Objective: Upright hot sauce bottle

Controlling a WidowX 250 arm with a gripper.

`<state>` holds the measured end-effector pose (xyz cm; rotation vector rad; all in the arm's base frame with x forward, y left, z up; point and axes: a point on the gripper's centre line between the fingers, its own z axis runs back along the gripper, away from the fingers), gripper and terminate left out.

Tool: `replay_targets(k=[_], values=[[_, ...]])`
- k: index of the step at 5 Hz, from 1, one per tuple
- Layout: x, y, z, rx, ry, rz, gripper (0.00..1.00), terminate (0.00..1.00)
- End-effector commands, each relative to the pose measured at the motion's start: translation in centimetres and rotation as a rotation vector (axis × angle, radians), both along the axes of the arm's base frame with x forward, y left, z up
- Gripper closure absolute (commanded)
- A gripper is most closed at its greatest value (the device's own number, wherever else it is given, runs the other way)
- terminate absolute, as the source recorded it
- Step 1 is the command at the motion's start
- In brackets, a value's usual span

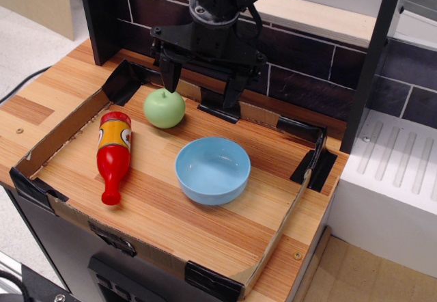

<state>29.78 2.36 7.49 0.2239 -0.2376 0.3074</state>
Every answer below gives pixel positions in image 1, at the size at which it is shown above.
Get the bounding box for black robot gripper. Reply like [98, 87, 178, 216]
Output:
[150, 22, 266, 109]

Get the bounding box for red hot sauce bottle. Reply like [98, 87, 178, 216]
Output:
[96, 111, 132, 206]

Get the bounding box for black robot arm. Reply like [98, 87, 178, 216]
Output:
[150, 0, 266, 108]

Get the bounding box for green toy apple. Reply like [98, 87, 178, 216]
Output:
[143, 88, 186, 128]

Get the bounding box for light blue bowl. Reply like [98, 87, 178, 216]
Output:
[175, 137, 251, 206]

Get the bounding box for light wooden shelf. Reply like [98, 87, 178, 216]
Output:
[98, 0, 376, 49]

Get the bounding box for white grooved block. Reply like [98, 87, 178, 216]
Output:
[328, 111, 436, 277]

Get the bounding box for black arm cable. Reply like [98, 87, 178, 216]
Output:
[246, 0, 264, 43]

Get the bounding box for black floor cable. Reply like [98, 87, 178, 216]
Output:
[0, 65, 53, 104]

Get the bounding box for black vertical post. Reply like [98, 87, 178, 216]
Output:
[341, 0, 405, 154]

